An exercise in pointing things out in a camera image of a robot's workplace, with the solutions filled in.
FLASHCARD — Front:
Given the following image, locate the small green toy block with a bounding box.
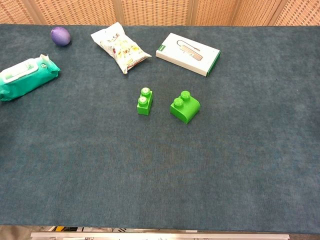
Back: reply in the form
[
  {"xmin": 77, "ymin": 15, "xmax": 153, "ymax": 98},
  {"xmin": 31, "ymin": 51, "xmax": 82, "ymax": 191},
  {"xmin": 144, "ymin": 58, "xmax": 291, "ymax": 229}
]
[{"xmin": 136, "ymin": 86, "xmax": 154, "ymax": 116}]

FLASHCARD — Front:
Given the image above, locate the large green toy block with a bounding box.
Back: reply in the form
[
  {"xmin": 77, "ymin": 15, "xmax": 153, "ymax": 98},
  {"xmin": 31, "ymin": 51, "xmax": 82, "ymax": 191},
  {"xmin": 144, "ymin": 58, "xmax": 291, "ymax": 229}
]
[{"xmin": 169, "ymin": 90, "xmax": 202, "ymax": 125}]

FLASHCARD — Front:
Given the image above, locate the dark teal table cloth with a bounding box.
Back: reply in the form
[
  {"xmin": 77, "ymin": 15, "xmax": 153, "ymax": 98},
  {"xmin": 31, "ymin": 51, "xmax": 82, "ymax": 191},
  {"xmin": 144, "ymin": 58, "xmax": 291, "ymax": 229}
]
[{"xmin": 0, "ymin": 23, "xmax": 320, "ymax": 235}]

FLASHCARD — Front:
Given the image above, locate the white USB hub box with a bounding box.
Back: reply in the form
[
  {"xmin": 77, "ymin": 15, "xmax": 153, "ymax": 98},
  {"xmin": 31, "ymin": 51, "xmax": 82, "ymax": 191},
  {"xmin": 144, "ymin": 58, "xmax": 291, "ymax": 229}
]
[{"xmin": 155, "ymin": 32, "xmax": 222, "ymax": 78}]

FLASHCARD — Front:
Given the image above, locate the white snack bag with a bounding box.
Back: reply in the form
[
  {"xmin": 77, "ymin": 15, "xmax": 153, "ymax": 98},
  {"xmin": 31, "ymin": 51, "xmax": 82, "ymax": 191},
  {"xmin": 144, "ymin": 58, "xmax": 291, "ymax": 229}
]
[{"xmin": 90, "ymin": 21, "xmax": 153, "ymax": 75}]

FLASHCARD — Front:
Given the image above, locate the woven bamboo folding screen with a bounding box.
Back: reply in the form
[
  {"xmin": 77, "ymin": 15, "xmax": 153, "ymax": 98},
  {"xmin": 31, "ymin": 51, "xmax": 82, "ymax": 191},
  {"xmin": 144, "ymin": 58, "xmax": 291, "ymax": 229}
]
[{"xmin": 0, "ymin": 0, "xmax": 320, "ymax": 27}]

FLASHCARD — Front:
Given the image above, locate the purple egg-shaped ball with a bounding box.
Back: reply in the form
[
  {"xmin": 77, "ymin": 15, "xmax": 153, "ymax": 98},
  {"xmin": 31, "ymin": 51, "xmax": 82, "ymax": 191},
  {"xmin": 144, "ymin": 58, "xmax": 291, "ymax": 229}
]
[{"xmin": 50, "ymin": 26, "xmax": 72, "ymax": 47}]

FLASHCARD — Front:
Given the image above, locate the green wet wipes pack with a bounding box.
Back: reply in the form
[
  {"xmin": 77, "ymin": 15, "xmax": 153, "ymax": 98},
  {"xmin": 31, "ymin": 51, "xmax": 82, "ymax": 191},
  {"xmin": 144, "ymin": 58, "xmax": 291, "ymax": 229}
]
[{"xmin": 0, "ymin": 53, "xmax": 61, "ymax": 102}]

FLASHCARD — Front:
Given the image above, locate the aluminium frame rail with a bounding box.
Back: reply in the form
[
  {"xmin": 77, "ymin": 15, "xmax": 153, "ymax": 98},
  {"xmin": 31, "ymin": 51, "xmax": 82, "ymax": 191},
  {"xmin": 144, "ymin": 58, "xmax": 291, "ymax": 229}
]
[{"xmin": 30, "ymin": 231, "xmax": 291, "ymax": 240}]

